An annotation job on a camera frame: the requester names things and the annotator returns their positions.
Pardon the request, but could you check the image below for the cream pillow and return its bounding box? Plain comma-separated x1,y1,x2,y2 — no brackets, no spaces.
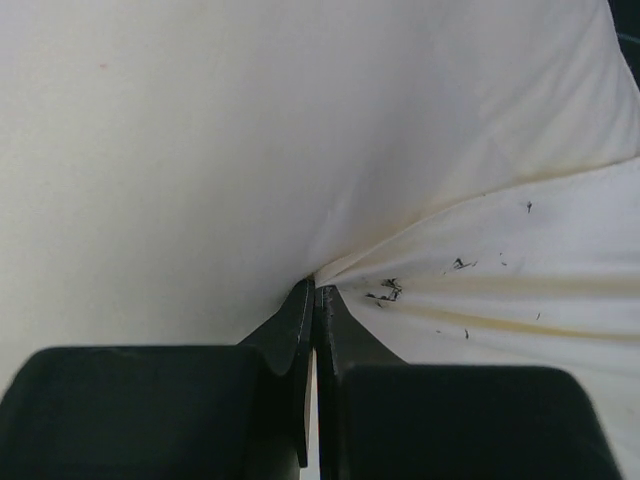
1,1,639,355

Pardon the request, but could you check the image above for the cream pillowcase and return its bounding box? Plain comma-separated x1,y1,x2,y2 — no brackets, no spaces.
316,159,639,479

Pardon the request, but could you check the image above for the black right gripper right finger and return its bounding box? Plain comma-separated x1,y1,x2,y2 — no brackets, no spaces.
315,287,621,479

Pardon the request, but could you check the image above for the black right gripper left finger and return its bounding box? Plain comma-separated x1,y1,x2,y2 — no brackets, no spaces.
1,280,315,479

